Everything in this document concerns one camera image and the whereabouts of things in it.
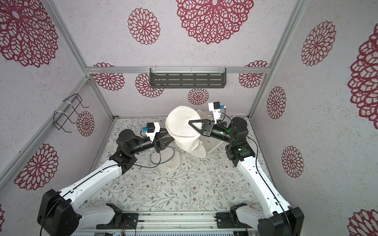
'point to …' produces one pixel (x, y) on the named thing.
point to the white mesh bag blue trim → (168, 158)
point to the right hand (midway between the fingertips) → (191, 124)
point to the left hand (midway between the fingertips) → (173, 133)
